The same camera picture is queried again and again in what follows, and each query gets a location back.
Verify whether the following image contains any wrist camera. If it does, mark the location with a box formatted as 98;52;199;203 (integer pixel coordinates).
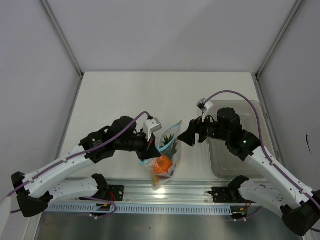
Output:
142;117;162;142
196;98;214;121

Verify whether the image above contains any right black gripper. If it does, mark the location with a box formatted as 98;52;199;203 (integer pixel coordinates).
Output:
178;110;230;147

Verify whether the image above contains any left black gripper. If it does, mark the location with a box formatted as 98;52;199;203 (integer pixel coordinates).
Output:
115;128;161;162

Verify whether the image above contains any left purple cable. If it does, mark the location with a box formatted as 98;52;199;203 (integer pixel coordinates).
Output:
0;111;155;221

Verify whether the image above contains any left frame post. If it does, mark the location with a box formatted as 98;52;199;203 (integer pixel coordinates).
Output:
38;0;84;79

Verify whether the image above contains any slotted cable duct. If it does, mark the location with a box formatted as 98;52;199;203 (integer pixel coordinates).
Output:
46;202;233;216

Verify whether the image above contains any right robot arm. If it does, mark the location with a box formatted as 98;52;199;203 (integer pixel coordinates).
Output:
178;108;320;237

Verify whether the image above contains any yellow toy squash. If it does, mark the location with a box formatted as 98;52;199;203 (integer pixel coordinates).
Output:
152;174;166;187

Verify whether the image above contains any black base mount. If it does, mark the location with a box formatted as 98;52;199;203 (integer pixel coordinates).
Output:
207;186;249;204
92;185;125;202

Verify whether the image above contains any right frame post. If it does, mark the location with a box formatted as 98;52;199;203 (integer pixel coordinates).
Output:
255;0;307;80

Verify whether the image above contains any clear zip top bag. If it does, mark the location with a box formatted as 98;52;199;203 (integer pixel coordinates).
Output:
141;120;183;191

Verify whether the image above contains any frame post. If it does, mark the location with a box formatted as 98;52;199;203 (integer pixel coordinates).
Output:
255;0;307;80
38;0;84;79

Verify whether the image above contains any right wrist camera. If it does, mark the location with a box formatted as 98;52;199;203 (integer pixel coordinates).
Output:
196;98;214;121

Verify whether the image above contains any purple toy onion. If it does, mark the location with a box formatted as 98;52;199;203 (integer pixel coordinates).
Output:
160;174;172;179

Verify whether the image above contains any purple cable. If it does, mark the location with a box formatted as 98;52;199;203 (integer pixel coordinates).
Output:
0;111;155;221
204;90;320;232

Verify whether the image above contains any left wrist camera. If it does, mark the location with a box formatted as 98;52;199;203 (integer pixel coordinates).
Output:
142;117;162;142

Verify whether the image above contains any orange toy pumpkin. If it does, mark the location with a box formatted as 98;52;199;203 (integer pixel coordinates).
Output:
153;155;173;174

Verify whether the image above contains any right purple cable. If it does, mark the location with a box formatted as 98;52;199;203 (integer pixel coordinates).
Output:
204;90;320;232

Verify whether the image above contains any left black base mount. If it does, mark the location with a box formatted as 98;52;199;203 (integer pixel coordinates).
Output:
92;185;125;202

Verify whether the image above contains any aluminium rail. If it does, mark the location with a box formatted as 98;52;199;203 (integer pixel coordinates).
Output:
33;177;306;206

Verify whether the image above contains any clear plastic food container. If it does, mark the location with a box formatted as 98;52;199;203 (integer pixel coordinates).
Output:
202;100;274;179

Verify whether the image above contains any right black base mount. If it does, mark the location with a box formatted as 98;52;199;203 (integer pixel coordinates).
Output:
207;186;249;204

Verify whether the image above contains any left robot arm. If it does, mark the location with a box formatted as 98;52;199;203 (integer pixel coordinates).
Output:
11;116;162;218

